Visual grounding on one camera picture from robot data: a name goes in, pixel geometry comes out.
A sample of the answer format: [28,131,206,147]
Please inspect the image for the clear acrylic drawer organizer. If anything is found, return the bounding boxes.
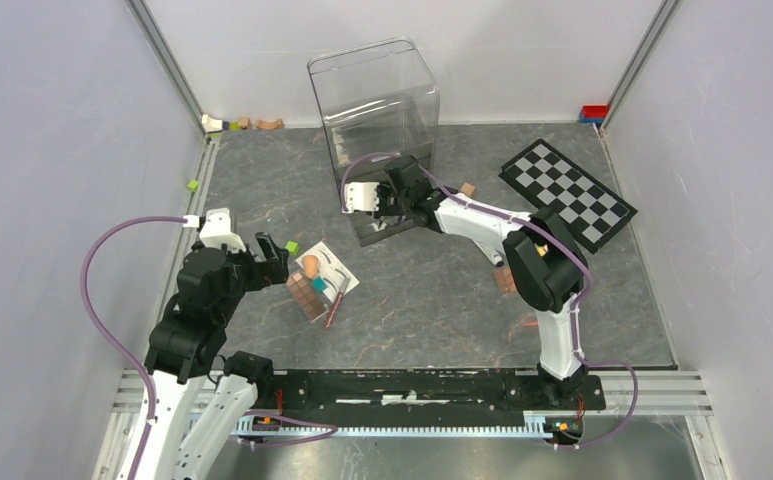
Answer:
[307,37,440,246]

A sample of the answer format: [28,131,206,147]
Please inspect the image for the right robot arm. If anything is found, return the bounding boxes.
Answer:
[378,156,592,408]

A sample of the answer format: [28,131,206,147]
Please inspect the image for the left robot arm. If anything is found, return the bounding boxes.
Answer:
[118,230,289,479]

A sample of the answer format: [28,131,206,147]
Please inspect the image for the orange makeup sponge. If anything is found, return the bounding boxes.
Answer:
[301,255,320,280]

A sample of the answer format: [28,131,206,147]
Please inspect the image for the lime green cube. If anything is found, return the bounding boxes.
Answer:
[285,241,300,255]

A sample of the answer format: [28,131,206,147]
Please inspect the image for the teal cube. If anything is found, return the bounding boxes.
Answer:
[312,276,328,293]

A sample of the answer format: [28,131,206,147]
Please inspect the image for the eyebrow stencil card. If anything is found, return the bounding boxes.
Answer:
[294,241,360,301]

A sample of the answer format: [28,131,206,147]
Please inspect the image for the brown eyeshadow palette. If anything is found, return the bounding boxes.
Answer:
[286,271,328,322]

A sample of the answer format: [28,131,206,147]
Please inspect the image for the wooden cube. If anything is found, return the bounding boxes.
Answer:
[460,183,476,198]

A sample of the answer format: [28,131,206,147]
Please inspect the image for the red lip gloss tube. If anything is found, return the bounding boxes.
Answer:
[324,277,351,330]

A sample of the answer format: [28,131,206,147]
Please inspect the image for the white cosmetic tube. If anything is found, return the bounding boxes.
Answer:
[477,243,504,268]

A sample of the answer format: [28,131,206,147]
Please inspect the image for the orange blush palette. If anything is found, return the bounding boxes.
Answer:
[492,267,517,295]

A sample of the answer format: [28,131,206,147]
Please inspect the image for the black white checkerboard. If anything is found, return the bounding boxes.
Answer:
[499,139,638,254]

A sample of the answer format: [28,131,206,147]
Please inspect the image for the small wooden toy blocks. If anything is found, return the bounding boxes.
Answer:
[200,114,285,135]

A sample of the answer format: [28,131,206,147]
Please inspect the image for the red blue blocks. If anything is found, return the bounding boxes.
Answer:
[578,104,609,124]

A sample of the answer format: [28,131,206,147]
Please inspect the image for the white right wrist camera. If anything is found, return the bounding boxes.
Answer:
[342,182,380,214]

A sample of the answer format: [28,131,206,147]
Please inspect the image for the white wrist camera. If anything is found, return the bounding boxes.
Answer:
[342,182,380,214]
[182,208,247,254]

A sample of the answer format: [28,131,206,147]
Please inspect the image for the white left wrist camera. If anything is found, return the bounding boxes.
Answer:
[182,208,247,254]

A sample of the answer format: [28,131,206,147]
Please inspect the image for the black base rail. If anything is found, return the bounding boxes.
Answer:
[253,368,607,429]

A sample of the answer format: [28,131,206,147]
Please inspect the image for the aluminium frame rail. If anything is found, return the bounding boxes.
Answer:
[125,0,206,135]

